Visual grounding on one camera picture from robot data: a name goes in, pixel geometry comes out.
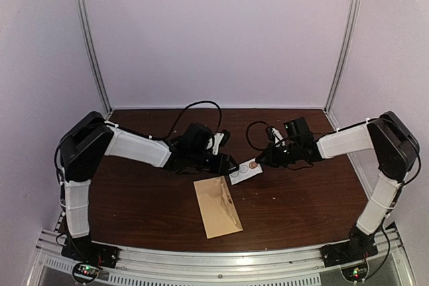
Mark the front aluminium rail base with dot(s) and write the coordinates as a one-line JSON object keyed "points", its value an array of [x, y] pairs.
{"points": [[293, 266]]}

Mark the white sticker sheet with seal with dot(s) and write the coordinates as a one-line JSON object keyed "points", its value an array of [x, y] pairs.
{"points": [[244, 172]]}

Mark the left aluminium frame post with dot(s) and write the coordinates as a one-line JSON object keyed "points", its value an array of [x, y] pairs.
{"points": [[92, 55]]}

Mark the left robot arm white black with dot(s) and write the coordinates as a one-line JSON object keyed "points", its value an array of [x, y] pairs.
{"points": [[80, 152]]}

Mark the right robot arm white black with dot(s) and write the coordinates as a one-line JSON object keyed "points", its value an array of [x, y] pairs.
{"points": [[396, 149]]}

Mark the small circuit board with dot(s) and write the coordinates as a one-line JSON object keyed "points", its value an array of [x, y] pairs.
{"points": [[85, 273], [355, 273]]}

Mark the right aluminium frame post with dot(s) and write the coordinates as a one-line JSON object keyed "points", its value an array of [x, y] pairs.
{"points": [[351, 21]]}

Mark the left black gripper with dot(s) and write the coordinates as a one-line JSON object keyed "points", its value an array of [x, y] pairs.
{"points": [[222, 165]]}

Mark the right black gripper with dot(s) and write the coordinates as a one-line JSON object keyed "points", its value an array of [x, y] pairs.
{"points": [[271, 159]]}

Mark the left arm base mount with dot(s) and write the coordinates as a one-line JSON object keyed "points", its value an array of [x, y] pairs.
{"points": [[98, 255]]}

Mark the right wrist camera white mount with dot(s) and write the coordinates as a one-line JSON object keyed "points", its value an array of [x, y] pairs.
{"points": [[274, 135]]}

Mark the round brown seal sticker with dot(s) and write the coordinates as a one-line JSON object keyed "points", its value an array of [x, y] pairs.
{"points": [[253, 165]]}

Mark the left small circuit board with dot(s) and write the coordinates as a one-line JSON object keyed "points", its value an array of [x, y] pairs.
{"points": [[85, 273]]}

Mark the brown kraft envelope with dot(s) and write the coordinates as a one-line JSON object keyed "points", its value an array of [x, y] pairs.
{"points": [[217, 209]]}

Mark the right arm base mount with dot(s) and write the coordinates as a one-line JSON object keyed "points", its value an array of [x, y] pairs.
{"points": [[342, 253]]}

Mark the aluminium frame post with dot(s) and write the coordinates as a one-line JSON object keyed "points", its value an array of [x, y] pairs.
{"points": [[351, 21], [92, 55]]}

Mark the right small circuit board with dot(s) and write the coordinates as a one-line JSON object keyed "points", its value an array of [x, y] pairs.
{"points": [[355, 273]]}

